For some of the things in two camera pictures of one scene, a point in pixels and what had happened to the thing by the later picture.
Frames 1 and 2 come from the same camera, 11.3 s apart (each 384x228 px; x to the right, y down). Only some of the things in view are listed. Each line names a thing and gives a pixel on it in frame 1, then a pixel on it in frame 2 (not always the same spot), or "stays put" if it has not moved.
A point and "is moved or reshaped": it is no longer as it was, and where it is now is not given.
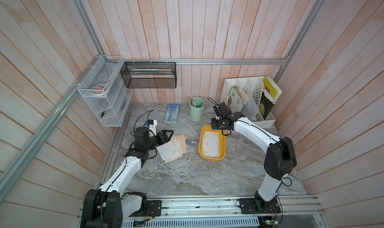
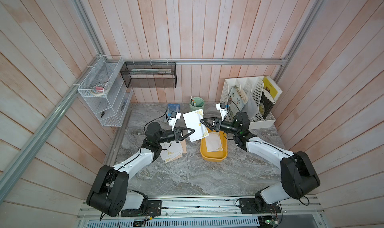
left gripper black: [161, 140] → [180, 136]
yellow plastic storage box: [207, 128] is moved or reshaped
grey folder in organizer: [250, 109] stays put
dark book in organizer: [266, 104] stays put
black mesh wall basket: [149, 74] stays put
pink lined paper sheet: [182, 142] stays put
